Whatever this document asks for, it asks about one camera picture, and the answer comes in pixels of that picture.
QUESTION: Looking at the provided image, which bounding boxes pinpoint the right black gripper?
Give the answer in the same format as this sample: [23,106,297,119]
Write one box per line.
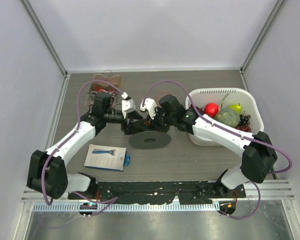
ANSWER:
[146,106,176,134]

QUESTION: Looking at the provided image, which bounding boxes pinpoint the grey cable spool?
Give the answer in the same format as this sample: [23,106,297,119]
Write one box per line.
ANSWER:
[128,131,172,150]

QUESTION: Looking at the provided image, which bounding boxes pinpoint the white plastic basket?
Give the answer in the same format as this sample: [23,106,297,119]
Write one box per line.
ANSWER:
[185,87,264,134]

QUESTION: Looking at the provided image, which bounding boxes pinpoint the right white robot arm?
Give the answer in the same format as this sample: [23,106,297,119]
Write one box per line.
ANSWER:
[140,94,278,198]

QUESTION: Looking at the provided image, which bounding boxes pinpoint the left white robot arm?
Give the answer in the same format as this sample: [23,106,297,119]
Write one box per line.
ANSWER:
[26,92,142,200]

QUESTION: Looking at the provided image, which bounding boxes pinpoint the red grape bunch left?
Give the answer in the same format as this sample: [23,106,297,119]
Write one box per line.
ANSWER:
[195,106,204,115]

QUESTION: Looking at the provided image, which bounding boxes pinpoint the blue razor package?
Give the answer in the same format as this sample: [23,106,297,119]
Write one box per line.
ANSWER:
[84,144,131,172]

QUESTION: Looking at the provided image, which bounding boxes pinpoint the red apple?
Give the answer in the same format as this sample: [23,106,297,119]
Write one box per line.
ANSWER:
[203,102,219,118]

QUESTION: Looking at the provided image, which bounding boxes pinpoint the green netted melon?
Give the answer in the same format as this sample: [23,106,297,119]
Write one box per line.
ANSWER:
[214,108,240,128]

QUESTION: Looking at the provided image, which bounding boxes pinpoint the green pear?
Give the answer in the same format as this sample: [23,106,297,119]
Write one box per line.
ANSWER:
[228,103,242,115]

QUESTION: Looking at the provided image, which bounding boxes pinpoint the dark grape bunch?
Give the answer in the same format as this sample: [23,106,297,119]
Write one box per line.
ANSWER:
[238,114,251,126]

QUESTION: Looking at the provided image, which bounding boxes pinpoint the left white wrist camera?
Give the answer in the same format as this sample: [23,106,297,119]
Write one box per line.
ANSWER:
[121,92,136,119]

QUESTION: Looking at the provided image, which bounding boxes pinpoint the white cables in box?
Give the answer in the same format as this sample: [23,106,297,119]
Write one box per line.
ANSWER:
[99,88,117,97]

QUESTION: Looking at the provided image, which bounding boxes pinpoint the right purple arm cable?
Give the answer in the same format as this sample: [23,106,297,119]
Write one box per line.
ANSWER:
[144,79,293,221]

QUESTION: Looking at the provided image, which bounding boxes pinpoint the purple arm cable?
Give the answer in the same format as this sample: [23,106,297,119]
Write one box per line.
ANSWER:
[144,79,293,221]
[41,79,127,218]

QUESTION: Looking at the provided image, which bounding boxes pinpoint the clear cable box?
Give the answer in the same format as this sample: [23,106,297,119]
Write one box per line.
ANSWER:
[84,73,122,107]

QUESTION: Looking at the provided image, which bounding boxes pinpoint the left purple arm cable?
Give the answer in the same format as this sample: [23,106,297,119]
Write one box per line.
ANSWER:
[41,79,127,218]

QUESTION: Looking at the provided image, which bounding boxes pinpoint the aluminium frame rail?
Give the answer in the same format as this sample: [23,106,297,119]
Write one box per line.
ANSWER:
[21,179,295,203]

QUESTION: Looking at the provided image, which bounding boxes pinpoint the white slotted cable duct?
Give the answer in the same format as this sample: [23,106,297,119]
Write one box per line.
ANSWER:
[32,201,220,213]

